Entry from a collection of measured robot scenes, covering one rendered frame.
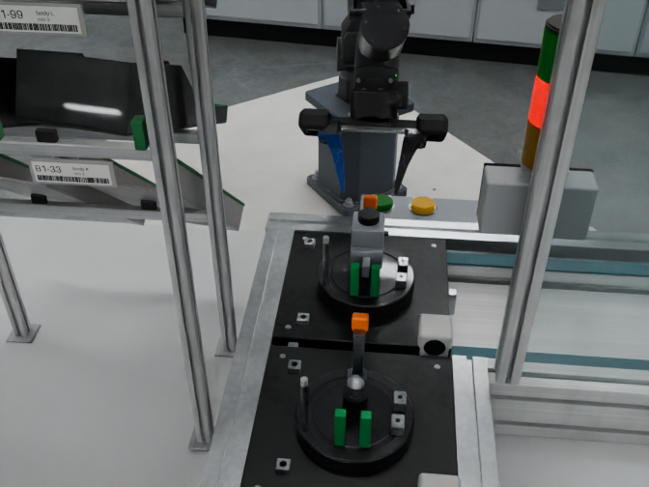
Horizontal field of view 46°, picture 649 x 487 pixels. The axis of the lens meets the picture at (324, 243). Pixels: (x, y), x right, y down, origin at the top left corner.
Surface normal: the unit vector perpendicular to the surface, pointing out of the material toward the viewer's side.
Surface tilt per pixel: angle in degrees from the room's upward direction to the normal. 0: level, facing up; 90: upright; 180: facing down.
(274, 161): 0
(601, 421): 90
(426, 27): 90
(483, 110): 0
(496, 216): 90
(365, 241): 90
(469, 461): 0
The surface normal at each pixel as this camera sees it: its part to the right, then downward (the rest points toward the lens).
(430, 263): 0.00, -0.79
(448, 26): -0.22, 0.59
